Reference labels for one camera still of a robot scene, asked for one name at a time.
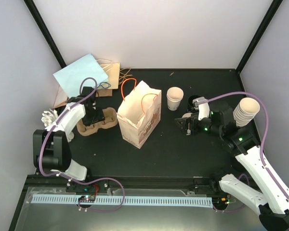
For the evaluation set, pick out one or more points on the light blue paper bag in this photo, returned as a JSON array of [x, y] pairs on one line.
[[71, 77]]

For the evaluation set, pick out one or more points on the brown kraft paper bag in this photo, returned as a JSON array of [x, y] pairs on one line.
[[111, 69]]

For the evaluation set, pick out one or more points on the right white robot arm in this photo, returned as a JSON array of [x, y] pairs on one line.
[[271, 201]]

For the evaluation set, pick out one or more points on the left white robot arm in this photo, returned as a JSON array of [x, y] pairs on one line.
[[51, 151]]

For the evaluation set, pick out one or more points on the black paper coffee cup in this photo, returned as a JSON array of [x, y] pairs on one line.
[[193, 103]]

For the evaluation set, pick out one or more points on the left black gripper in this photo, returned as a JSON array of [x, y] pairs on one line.
[[88, 122]]

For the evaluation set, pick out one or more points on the white paper coffee cup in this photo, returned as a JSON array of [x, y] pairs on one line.
[[190, 120]]

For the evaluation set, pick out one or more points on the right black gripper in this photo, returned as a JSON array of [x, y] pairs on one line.
[[194, 128]]

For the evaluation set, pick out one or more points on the cream bear paper bag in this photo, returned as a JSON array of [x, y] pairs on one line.
[[139, 112]]

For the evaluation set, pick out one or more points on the stack of white cups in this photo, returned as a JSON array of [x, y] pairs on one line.
[[245, 111]]

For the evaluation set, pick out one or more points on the white plastic cutlery bunch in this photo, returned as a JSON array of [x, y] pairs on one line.
[[48, 117]]

